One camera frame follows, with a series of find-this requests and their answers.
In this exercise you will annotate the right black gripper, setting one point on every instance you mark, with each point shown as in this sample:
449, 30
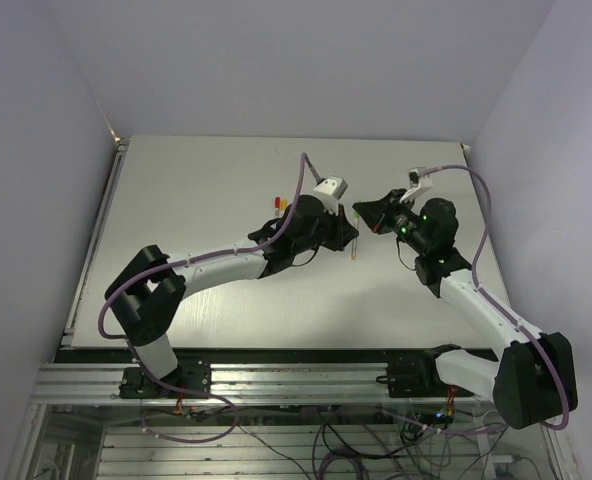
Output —
378, 214

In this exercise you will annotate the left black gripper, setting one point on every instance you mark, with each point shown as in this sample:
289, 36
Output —
343, 229

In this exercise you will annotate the orange marker pen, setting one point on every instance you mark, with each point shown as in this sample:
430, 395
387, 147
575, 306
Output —
354, 245

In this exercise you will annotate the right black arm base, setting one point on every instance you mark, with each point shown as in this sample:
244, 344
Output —
412, 373

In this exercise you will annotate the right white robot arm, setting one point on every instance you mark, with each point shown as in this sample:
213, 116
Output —
532, 379

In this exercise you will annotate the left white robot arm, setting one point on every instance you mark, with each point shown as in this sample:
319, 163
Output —
146, 295

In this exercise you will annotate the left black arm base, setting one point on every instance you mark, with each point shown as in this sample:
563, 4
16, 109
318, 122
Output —
186, 380

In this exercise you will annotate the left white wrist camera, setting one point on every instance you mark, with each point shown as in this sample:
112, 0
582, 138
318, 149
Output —
330, 191

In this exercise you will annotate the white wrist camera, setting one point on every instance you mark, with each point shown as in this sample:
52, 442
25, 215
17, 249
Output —
419, 184
330, 191

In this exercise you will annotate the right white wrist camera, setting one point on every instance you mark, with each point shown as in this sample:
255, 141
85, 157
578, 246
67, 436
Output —
419, 184

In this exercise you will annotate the aluminium frame rail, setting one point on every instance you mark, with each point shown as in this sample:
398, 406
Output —
243, 385

